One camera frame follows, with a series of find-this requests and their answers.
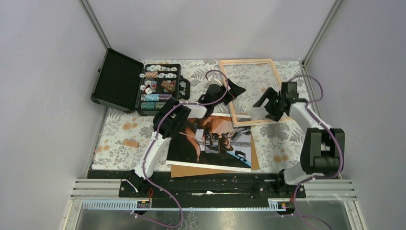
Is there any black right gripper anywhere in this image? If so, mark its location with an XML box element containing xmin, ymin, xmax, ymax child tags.
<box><xmin>253</xmin><ymin>87</ymin><xmax>285</xmax><ymax>122</ymax></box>

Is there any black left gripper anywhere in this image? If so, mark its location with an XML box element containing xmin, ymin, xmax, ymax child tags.
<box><xmin>212</xmin><ymin>79</ymin><xmax>244</xmax><ymax>107</ymax></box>

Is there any light wooden picture frame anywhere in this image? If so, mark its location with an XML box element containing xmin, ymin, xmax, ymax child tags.
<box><xmin>219</xmin><ymin>58</ymin><xmax>300</xmax><ymax>127</ymax></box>

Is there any large printed photo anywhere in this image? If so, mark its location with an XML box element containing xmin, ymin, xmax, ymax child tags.
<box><xmin>165</xmin><ymin>113</ymin><xmax>252</xmax><ymax>173</ymax></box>

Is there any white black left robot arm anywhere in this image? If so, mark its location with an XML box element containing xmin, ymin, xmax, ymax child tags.
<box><xmin>126</xmin><ymin>79</ymin><xmax>246</xmax><ymax>197</ymax></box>

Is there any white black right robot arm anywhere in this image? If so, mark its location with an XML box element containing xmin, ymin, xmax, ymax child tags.
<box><xmin>254</xmin><ymin>81</ymin><xmax>345</xmax><ymax>197</ymax></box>

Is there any floral patterned table mat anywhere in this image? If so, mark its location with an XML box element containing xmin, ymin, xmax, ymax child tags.
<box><xmin>91</xmin><ymin>60</ymin><xmax>305</xmax><ymax>173</ymax></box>

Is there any brown cardboard backing board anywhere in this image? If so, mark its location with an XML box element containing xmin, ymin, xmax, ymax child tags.
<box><xmin>170</xmin><ymin>113</ymin><xmax>260</xmax><ymax>178</ymax></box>

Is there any black poker chip case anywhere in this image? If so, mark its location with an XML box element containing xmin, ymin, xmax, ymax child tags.
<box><xmin>90</xmin><ymin>48</ymin><xmax>190</xmax><ymax>116</ymax></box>

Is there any small brown wooden block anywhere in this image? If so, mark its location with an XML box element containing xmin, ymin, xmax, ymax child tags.
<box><xmin>123</xmin><ymin>139</ymin><xmax>139</xmax><ymax>148</ymax></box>

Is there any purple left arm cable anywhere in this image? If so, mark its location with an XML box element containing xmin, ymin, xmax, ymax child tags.
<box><xmin>130</xmin><ymin>69</ymin><xmax>230</xmax><ymax>229</ymax></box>

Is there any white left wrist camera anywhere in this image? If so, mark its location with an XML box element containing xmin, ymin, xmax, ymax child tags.
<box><xmin>210</xmin><ymin>78</ymin><xmax>223</xmax><ymax>87</ymax></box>

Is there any aluminium rail front structure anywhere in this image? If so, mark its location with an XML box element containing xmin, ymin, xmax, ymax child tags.
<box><xmin>62</xmin><ymin>179</ymin><xmax>367</xmax><ymax>230</ymax></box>

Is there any right corner aluminium post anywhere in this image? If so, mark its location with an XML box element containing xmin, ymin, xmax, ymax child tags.
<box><xmin>302</xmin><ymin>0</ymin><xmax>344</xmax><ymax>69</ymax></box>

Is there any corner aluminium post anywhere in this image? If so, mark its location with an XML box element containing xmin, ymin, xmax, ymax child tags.
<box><xmin>302</xmin><ymin>0</ymin><xmax>344</xmax><ymax>69</ymax></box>
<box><xmin>79</xmin><ymin>0</ymin><xmax>111</xmax><ymax>49</ymax></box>

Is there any left corner aluminium post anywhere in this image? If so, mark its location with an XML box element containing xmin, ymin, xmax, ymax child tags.
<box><xmin>79</xmin><ymin>0</ymin><xmax>111</xmax><ymax>49</ymax></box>

